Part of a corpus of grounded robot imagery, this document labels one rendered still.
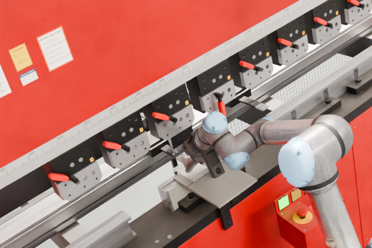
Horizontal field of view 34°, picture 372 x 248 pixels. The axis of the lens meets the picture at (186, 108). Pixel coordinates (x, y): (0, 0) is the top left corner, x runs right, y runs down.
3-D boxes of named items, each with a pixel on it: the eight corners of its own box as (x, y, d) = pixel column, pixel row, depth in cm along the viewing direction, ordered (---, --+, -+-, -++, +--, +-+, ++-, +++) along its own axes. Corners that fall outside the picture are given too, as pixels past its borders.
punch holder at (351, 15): (350, 26, 259) (346, -10, 251) (334, 23, 265) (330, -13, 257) (372, 13, 266) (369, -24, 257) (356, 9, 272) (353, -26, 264)
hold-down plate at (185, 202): (187, 214, 226) (185, 207, 225) (178, 208, 230) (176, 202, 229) (246, 172, 239) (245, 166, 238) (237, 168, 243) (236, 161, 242)
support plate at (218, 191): (219, 208, 207) (218, 206, 206) (173, 180, 226) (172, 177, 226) (257, 181, 215) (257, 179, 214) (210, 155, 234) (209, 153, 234)
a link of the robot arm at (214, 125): (216, 137, 192) (199, 116, 194) (207, 151, 201) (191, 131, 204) (234, 125, 195) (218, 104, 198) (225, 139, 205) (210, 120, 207)
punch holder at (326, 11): (318, 46, 250) (313, 9, 242) (302, 42, 256) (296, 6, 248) (342, 31, 257) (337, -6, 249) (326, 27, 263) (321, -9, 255)
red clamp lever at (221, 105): (224, 118, 224) (218, 95, 219) (217, 115, 227) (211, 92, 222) (228, 115, 224) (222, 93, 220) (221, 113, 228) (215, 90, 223)
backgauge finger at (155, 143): (175, 171, 232) (171, 160, 229) (137, 148, 251) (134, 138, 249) (199, 155, 237) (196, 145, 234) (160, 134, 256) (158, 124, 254)
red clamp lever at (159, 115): (156, 113, 204) (178, 118, 210) (149, 109, 207) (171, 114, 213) (154, 118, 204) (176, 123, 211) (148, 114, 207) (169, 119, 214)
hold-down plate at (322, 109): (293, 139, 251) (292, 133, 250) (284, 135, 255) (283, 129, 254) (341, 105, 264) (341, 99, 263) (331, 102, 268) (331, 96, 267)
